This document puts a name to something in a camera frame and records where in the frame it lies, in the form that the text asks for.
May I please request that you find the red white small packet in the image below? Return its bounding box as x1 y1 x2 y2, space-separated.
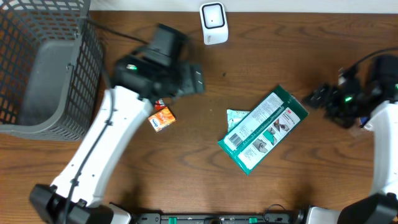
154 99 166 111

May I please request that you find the orange small box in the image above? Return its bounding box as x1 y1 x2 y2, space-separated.
148 107 176 132

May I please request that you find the pale green wipes packet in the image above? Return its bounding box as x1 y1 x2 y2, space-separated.
226 109 249 132

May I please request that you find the green white package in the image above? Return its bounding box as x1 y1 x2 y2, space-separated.
218 85 308 175

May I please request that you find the white jar blue label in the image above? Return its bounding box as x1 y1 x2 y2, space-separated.
359 117 370 128

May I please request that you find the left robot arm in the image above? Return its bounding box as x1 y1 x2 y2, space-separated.
29 24 205 223

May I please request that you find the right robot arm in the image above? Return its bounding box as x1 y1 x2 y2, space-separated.
303 47 397 223

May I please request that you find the white barcode scanner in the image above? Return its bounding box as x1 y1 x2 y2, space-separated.
199 2 229 45

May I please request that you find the grey plastic mesh basket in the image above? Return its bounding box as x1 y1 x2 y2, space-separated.
1 0 104 141

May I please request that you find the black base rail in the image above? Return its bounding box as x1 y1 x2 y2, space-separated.
131 211 305 224

